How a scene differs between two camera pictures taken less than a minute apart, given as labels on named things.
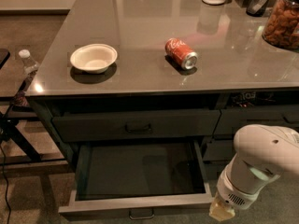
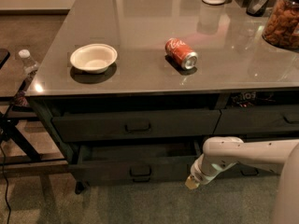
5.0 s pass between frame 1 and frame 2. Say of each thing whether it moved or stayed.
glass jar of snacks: stayed
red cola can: stayed
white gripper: moved
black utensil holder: stayed
